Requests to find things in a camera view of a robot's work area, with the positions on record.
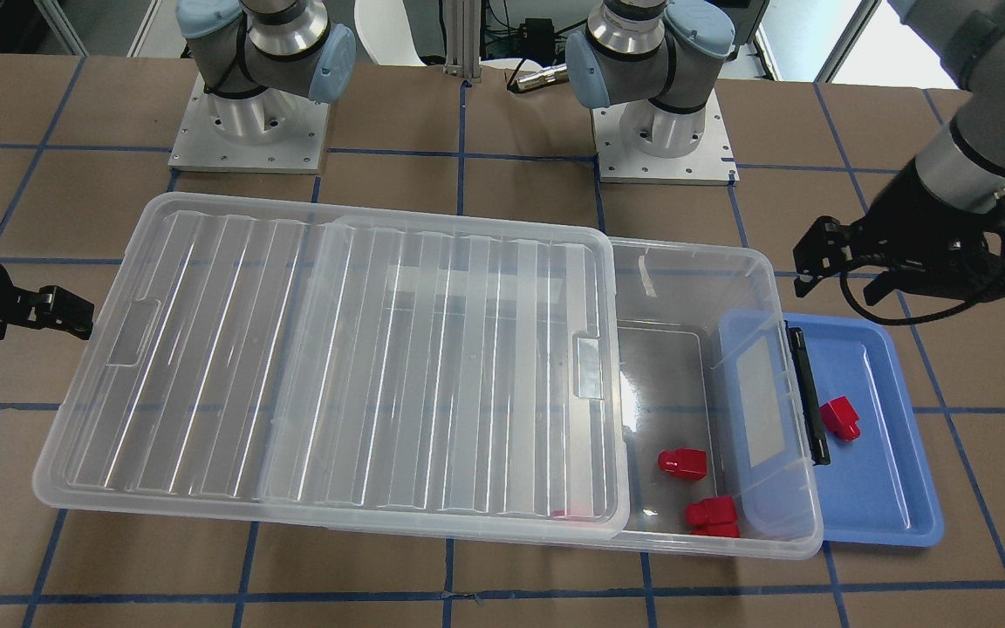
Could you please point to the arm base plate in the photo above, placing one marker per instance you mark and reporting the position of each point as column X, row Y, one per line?
column 270, row 133
column 639, row 144

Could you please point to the red block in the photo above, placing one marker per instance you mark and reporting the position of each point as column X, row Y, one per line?
column 728, row 530
column 684, row 463
column 717, row 510
column 840, row 418

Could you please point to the black box handle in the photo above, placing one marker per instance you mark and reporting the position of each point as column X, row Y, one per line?
column 816, row 432

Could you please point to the clear plastic storage box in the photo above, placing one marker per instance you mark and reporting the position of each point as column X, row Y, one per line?
column 712, row 392

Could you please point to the aluminium frame post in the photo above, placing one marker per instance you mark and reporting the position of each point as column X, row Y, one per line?
column 462, row 22

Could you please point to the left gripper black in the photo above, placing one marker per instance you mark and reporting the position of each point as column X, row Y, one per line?
column 904, row 205

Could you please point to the white plastic chair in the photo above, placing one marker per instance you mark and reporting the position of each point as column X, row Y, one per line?
column 385, row 33

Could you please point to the silver cylinder tool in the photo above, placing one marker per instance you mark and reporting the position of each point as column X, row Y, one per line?
column 521, row 82

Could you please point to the blue plastic tray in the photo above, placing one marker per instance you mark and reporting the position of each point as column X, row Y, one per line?
column 878, row 488

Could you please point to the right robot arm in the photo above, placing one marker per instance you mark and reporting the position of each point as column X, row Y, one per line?
column 258, row 62

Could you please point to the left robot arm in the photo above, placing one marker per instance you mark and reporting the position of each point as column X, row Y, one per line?
column 670, row 53

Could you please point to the clear plastic box lid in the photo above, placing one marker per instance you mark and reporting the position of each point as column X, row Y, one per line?
column 188, row 389

